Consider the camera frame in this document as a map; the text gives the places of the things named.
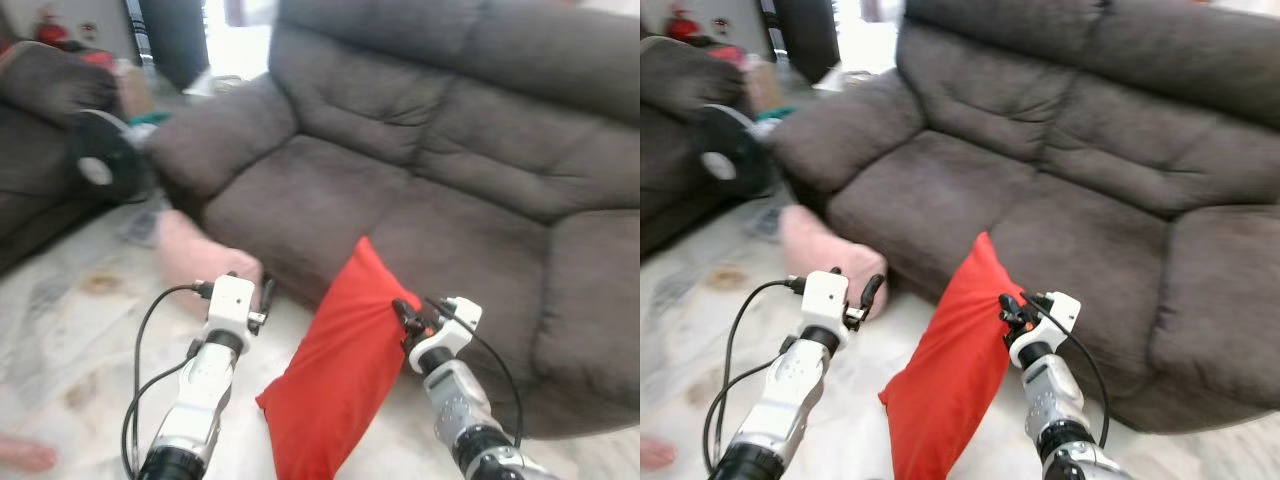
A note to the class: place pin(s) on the teal cloth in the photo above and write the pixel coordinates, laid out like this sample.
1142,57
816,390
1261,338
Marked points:
775,113
150,118

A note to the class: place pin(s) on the dark grey long sofa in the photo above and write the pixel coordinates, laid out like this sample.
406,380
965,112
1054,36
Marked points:
40,120
670,110

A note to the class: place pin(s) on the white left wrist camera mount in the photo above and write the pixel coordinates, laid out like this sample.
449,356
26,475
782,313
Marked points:
825,298
230,305

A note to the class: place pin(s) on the red packet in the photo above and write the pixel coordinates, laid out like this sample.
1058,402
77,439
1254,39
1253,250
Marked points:
727,52
100,58

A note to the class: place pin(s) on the brown cardboard box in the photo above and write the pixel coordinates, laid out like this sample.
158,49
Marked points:
765,85
133,90

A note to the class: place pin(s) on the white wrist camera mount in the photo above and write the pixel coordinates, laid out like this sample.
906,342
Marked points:
455,325
230,305
825,298
1055,318

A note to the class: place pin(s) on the red pillow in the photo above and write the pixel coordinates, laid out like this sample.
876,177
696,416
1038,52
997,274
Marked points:
950,380
335,380

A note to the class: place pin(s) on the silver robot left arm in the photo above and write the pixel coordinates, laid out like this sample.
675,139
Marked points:
785,400
195,400

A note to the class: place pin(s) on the dark grey two-seat sofa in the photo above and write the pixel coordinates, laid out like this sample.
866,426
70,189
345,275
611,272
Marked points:
1080,180
450,180

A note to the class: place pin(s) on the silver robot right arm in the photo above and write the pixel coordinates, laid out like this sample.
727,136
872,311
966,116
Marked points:
1060,405
465,410

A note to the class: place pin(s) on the red fire extinguisher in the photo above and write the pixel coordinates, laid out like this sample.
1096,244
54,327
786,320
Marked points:
52,30
686,25

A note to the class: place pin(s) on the pink plush cushion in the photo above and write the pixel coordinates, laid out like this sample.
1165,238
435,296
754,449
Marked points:
820,250
200,255

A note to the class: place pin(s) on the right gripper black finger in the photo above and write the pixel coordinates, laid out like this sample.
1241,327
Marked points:
1010,305
406,312

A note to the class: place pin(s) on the black floor fan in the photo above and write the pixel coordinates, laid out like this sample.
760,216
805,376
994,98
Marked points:
730,150
105,155

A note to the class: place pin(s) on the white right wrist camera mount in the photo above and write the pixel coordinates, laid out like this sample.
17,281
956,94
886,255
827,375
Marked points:
1055,318
455,325

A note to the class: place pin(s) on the dark door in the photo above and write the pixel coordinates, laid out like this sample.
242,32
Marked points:
805,35
175,40

